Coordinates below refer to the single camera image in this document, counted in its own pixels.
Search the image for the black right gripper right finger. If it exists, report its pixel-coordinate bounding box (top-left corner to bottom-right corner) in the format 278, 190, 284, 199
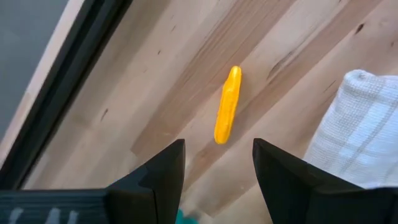
252, 138, 374, 224

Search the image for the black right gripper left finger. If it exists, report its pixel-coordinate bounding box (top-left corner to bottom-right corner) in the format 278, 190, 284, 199
105, 139, 187, 224

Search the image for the yellow toy banana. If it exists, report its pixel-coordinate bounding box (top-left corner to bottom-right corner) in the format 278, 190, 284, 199
213, 65, 243, 145

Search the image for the white plaid folded towel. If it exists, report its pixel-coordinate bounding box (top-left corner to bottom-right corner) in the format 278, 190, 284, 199
303, 69, 398, 190

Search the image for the teal basket with orange handles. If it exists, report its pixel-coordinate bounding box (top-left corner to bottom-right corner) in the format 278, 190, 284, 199
175, 208, 200, 224

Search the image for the black aluminium table frame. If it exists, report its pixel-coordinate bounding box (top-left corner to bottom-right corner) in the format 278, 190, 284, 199
0, 0, 134, 190

